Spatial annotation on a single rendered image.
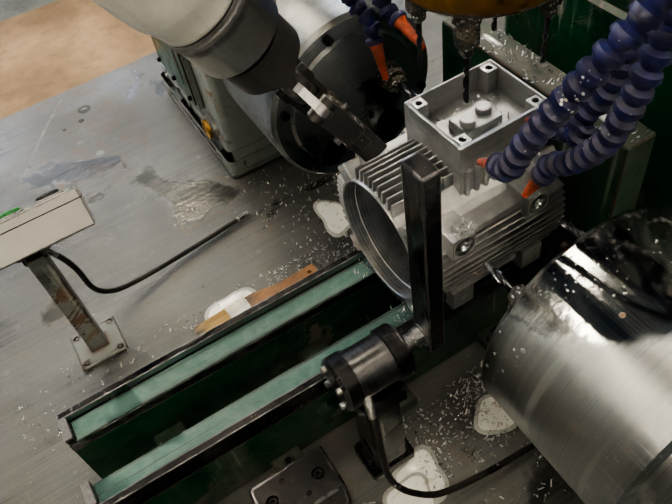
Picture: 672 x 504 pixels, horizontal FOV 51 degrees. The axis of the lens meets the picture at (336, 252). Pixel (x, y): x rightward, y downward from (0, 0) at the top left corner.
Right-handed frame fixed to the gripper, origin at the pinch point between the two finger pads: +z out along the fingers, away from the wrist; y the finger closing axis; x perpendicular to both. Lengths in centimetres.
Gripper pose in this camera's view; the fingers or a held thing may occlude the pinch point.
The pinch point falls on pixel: (359, 139)
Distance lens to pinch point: 79.0
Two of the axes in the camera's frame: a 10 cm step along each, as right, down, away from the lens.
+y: -5.1, -6.2, 6.0
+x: -6.7, 7.2, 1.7
